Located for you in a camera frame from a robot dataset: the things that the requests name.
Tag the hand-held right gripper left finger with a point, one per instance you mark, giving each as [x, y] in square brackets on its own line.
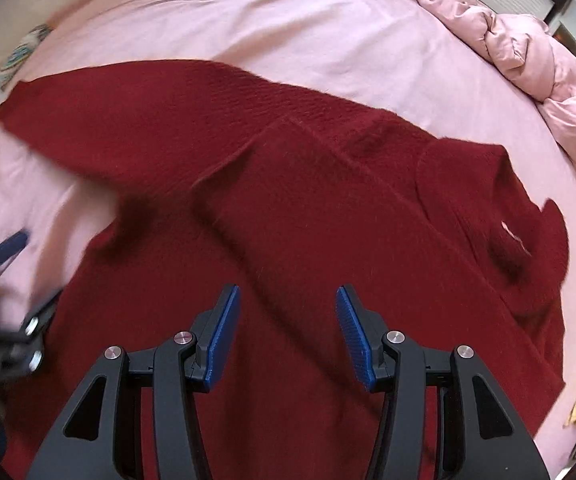
[224, 332]

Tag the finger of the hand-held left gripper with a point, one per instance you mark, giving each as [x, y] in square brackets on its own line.
[43, 312]
[12, 246]

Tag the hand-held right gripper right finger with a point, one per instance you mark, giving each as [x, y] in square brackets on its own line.
[354, 332]

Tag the dark red knit sweater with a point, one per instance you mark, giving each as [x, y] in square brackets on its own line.
[318, 220]

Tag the patterned cloth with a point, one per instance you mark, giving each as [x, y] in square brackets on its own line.
[3, 75]

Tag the pink bed sheet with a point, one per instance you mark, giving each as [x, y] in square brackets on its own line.
[293, 30]

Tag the pink padded quilt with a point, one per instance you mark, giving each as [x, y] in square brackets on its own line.
[533, 55]

